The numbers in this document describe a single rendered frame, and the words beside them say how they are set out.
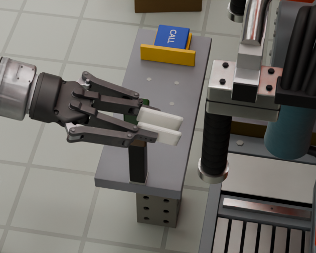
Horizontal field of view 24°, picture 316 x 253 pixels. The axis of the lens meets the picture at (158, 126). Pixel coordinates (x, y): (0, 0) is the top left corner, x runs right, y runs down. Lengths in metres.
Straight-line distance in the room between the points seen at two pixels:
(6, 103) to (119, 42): 1.23
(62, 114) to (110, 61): 1.14
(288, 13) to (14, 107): 0.42
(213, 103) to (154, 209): 0.94
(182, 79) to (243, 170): 0.41
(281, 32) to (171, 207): 0.86
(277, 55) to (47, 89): 0.34
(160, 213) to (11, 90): 0.81
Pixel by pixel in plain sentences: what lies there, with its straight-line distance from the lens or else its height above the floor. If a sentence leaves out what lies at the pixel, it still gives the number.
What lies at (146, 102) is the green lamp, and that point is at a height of 0.66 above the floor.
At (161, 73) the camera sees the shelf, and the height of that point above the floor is 0.45.
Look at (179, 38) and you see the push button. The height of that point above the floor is 0.48.
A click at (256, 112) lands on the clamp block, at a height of 0.92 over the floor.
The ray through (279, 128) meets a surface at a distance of 1.35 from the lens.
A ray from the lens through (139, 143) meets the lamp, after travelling 1.29.
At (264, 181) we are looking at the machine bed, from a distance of 1.88.
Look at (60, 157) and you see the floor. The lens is 2.02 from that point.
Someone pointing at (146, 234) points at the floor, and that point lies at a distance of 1.86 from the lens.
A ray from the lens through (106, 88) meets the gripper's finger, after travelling 1.17.
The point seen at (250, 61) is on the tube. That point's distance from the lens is 0.85.
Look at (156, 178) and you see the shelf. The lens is 1.40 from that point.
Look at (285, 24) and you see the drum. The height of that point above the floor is 0.91.
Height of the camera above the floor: 1.59
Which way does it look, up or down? 50 degrees down
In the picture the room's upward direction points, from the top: straight up
